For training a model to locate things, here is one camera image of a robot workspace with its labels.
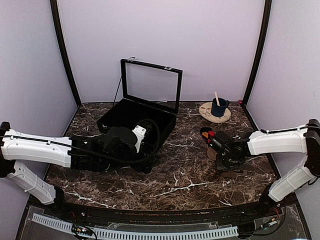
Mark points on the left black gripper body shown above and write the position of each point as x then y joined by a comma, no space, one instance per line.
139,166

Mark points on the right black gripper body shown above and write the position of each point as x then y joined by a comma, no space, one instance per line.
228,163

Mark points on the brown ribbed sock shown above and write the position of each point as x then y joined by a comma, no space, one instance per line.
212,154

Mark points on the argyle patterned sock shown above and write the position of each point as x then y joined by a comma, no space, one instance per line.
207,134

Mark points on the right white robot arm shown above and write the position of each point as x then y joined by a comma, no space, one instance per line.
302,139

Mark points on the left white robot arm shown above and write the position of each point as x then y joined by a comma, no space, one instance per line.
80,153

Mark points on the dark blue mug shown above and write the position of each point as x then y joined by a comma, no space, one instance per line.
219,111

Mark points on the beige patterned saucer plate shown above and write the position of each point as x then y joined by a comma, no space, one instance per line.
207,111

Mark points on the wooden stick in mug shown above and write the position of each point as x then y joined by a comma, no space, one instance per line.
217,99

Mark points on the black display box with lid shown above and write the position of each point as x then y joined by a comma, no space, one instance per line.
150,98

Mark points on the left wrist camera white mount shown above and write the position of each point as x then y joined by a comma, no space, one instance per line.
139,132

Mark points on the black front rail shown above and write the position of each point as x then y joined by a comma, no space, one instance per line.
102,216

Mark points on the white slotted cable duct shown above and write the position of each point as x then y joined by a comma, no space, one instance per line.
99,233

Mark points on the right black corner post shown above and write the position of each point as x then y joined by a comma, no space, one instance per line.
259,51

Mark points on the black corner post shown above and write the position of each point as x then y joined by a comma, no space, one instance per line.
259,51
63,51

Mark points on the left black corner post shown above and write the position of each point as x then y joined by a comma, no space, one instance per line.
63,51

